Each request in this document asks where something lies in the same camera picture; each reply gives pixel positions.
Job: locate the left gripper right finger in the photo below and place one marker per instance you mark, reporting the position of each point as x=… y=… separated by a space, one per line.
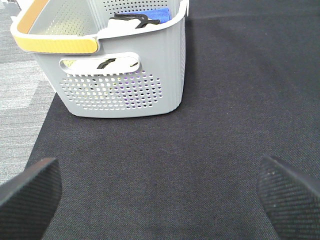
x=290 y=198

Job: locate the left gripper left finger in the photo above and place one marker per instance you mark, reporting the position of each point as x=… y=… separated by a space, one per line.
x=28 y=201

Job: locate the black table cloth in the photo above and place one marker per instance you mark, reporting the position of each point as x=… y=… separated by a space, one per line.
x=252 y=88

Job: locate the grey perforated laundry basket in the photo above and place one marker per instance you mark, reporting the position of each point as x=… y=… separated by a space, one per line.
x=53 y=30

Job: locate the white black patterned towel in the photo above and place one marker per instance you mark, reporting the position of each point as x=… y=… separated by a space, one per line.
x=116 y=63

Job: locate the blue towel in basket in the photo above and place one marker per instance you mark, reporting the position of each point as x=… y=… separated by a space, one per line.
x=162 y=14

